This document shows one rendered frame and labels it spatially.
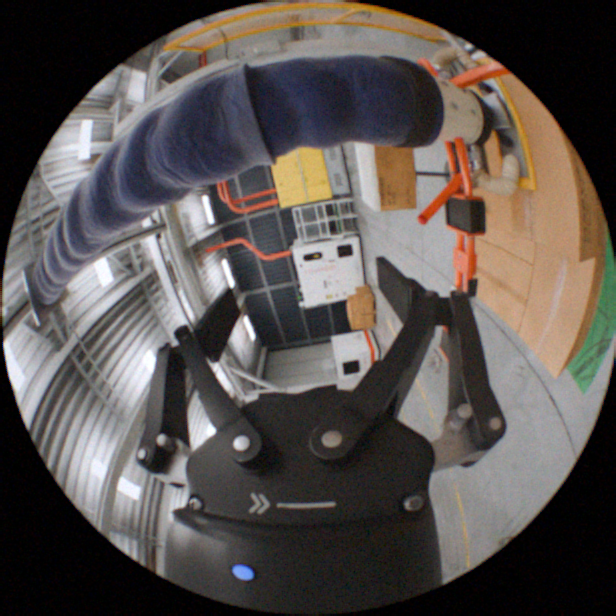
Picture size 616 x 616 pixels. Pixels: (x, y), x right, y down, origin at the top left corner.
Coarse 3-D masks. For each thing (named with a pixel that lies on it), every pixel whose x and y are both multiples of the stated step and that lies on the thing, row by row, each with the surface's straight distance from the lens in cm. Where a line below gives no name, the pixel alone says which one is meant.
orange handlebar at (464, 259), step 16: (496, 64) 43; (464, 80) 47; (480, 80) 46; (448, 144) 52; (448, 160) 52; (464, 160) 49; (464, 176) 49; (464, 192) 49; (464, 240) 54; (464, 256) 51; (464, 272) 52; (464, 288) 54
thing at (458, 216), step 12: (444, 204) 53; (456, 204) 51; (468, 204) 46; (480, 204) 48; (456, 216) 51; (468, 216) 47; (480, 216) 48; (456, 228) 51; (468, 228) 48; (480, 228) 49
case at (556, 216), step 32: (512, 96) 77; (544, 128) 70; (544, 160) 69; (576, 160) 77; (544, 192) 69; (576, 192) 65; (512, 224) 77; (544, 224) 69; (576, 224) 64; (576, 256) 65
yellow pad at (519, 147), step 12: (480, 60) 62; (480, 84) 57; (492, 84) 58; (504, 84) 58; (480, 96) 61; (504, 96) 56; (516, 108) 56; (516, 120) 54; (504, 132) 55; (516, 132) 53; (504, 144) 52; (516, 144) 53; (528, 144) 53; (504, 156) 55; (516, 156) 53; (528, 156) 51; (528, 168) 51; (528, 180) 51
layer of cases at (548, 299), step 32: (480, 192) 144; (480, 256) 151; (512, 256) 130; (544, 256) 116; (480, 288) 156; (512, 288) 133; (544, 288) 118; (576, 288) 109; (512, 320) 138; (544, 320) 121; (576, 320) 111; (544, 352) 125; (576, 352) 149
